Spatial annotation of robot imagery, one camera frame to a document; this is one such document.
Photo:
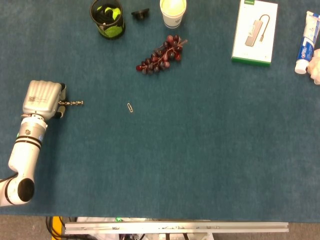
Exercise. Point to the black mesh pen cup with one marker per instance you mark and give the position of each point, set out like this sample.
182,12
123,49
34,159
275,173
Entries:
108,18

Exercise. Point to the black plastic knob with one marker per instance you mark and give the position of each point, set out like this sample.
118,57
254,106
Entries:
140,13

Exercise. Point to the silver paper clip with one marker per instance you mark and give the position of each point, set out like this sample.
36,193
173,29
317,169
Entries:
130,107

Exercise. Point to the yellow frame part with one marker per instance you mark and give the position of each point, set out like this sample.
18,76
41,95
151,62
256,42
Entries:
58,226

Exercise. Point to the aluminium profile rail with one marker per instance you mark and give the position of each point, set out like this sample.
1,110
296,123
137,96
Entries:
175,227

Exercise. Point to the white paper cup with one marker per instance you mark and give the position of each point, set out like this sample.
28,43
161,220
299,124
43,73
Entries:
173,13

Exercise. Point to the teal table cloth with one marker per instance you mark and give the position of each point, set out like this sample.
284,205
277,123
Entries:
160,150

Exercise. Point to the cream crumpled plastic bag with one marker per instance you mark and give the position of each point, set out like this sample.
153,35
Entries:
315,67

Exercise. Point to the white green USB hub box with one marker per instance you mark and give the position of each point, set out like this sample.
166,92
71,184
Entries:
255,32

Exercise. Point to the red grape bunch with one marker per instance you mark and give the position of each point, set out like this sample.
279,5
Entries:
162,56

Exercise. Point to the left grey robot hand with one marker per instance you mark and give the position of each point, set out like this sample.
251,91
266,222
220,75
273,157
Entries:
42,98

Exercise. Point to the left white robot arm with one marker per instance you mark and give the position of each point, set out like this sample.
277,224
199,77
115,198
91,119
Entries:
23,155

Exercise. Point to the white blue toothpaste tube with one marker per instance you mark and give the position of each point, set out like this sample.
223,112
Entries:
307,42

